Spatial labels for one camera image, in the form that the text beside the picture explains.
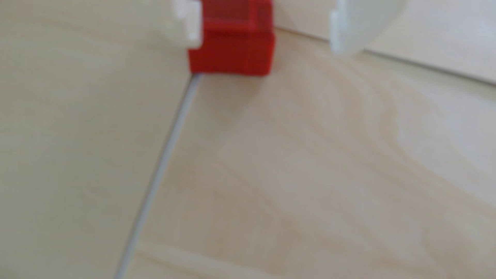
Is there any white smooth gripper finger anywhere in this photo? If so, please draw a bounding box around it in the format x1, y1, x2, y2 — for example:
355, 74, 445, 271
329, 0, 407, 56

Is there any red block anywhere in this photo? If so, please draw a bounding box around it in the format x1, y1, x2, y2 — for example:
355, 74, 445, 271
188, 0, 276, 76

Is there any white serrated gripper finger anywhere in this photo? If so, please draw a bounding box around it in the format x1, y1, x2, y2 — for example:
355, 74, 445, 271
147, 0, 203, 50

